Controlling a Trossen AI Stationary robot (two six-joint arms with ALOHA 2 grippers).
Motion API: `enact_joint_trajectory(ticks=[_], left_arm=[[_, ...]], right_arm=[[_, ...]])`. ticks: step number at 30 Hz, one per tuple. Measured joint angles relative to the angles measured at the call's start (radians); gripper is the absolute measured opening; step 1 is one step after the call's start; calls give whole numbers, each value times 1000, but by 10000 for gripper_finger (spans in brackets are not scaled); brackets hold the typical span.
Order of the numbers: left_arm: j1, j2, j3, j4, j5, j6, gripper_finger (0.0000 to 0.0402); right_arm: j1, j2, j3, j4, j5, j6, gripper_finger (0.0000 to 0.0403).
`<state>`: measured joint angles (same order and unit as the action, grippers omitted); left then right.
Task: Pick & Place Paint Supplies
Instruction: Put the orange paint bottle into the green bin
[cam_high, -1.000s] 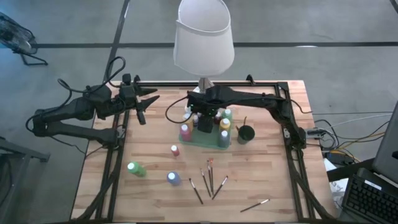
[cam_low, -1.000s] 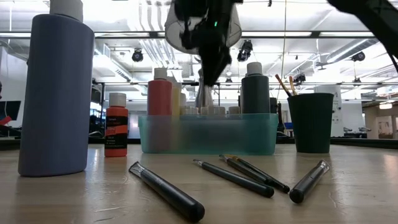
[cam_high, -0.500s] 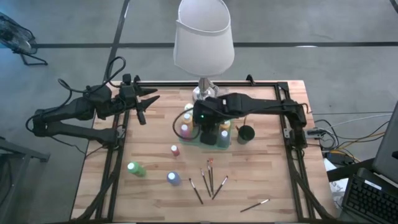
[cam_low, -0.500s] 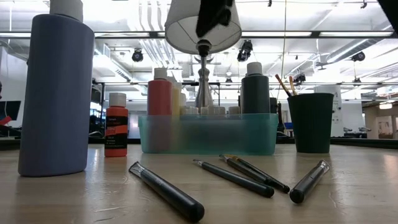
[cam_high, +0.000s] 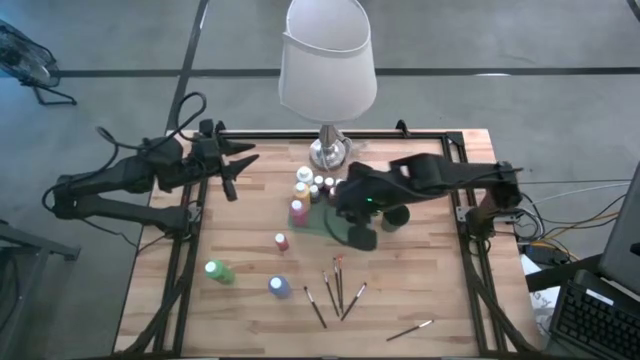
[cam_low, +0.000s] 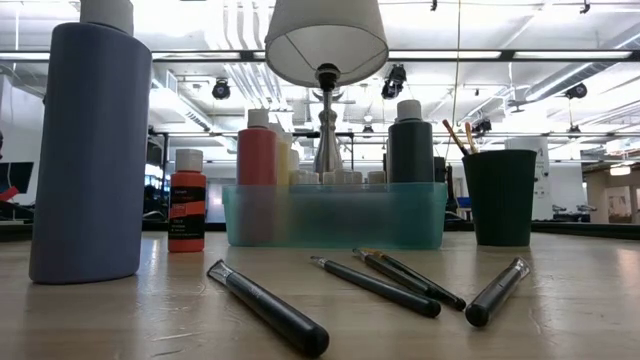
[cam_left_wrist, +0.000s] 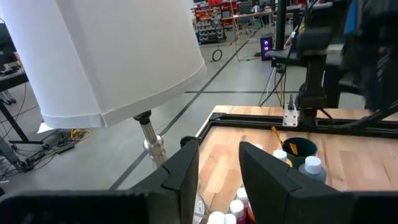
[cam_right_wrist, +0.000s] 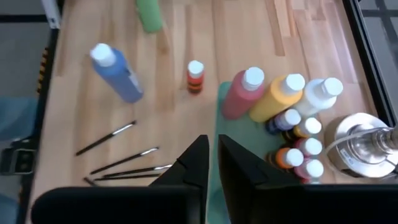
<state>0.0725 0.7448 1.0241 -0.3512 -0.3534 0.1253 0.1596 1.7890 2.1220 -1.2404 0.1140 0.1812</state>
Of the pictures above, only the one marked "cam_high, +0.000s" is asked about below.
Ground black floor fan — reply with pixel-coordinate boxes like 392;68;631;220
0;18;79;107

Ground grey adapter box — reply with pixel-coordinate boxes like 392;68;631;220
492;208;526;224

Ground large blue paint bottle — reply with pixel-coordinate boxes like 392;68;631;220
267;274;292;300

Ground grey monitor panel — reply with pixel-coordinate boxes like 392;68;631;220
598;162;640;296

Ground black camera cable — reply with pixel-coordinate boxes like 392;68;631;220
323;205;354;247
96;91;209;151

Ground dark green plastic cup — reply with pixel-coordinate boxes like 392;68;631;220
381;204;411;233

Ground grey metal desk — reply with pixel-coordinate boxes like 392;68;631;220
0;217;82;360

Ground paintbrush with orange bristles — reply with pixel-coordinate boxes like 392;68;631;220
337;254;345;312

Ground silver table lamp white shade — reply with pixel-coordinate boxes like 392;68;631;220
277;0;379;174

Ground large yellow paint bottle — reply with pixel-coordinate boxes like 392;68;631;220
292;181;312;211

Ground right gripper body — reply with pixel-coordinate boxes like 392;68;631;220
341;209;380;252

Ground black keyboard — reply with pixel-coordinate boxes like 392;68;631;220
548;269;640;360

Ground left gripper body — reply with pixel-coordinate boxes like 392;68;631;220
194;119;239;202

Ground large green paint bottle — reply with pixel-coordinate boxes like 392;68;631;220
203;259;236;286

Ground large red paint bottle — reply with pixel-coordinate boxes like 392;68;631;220
288;199;309;229

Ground black power supply box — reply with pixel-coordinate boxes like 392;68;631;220
519;241;574;267

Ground teal translucent plastic bin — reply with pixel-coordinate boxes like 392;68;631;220
287;182;351;240

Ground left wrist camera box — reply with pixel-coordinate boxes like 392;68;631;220
195;137;224;169

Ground clear lamp power cord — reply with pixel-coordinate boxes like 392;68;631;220
344;137;369;161

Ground black paintbrush white bristles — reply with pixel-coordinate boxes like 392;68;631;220
303;285;329;330

